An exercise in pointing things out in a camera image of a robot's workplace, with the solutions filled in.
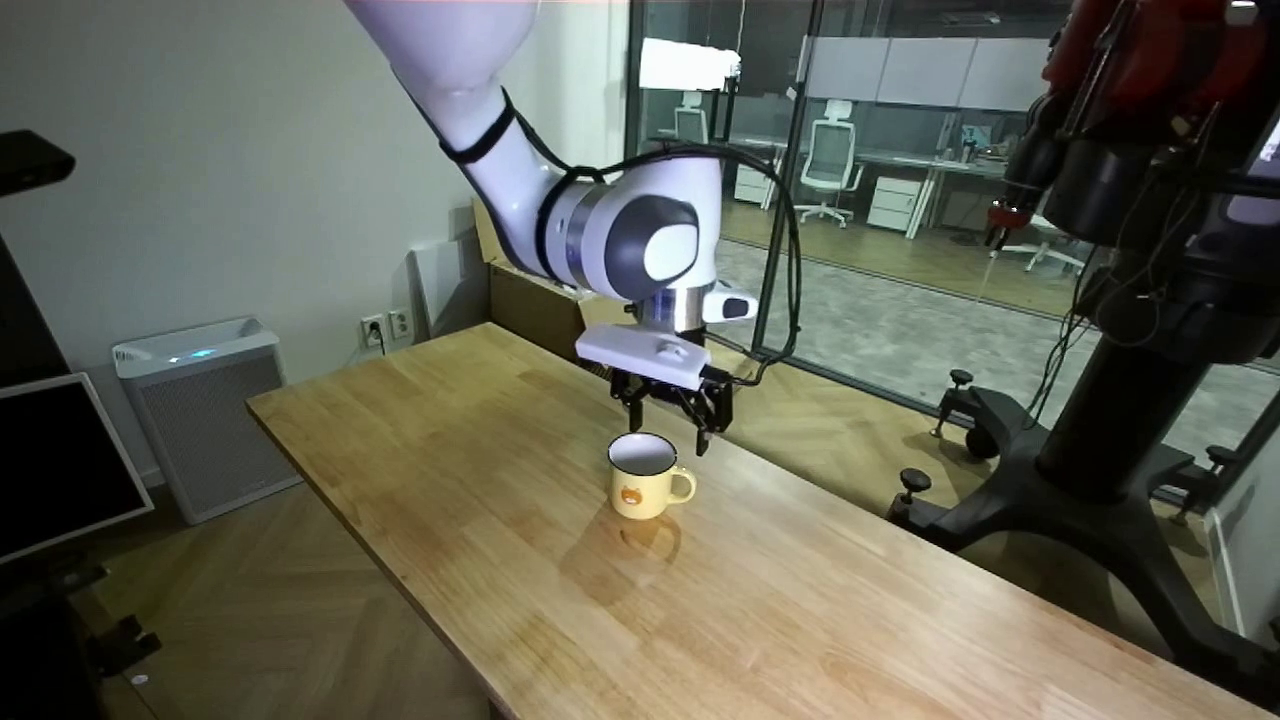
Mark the black wheeled robot stand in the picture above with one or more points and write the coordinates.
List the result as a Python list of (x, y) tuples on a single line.
[(1156, 143)]

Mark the wall power outlet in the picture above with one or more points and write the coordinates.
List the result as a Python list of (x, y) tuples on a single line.
[(386, 328)]

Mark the grey area rug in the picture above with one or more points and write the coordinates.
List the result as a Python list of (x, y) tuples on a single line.
[(910, 336)]

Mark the white office chair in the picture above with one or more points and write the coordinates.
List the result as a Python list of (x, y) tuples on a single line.
[(828, 171)]

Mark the white drawer cabinet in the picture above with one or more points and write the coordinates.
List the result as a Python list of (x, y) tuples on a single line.
[(898, 206)]

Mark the grey air purifier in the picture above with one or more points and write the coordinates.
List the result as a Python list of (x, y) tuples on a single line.
[(191, 393)]

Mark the black monitor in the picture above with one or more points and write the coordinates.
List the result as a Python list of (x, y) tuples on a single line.
[(62, 465)]

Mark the yellow enamel bear mug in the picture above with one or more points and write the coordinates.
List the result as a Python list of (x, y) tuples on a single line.
[(646, 476)]

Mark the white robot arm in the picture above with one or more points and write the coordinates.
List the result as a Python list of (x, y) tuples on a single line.
[(640, 233)]

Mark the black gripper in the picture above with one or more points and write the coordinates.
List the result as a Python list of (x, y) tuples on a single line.
[(709, 401)]

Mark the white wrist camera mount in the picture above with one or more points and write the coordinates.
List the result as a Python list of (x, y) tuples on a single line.
[(646, 354)]

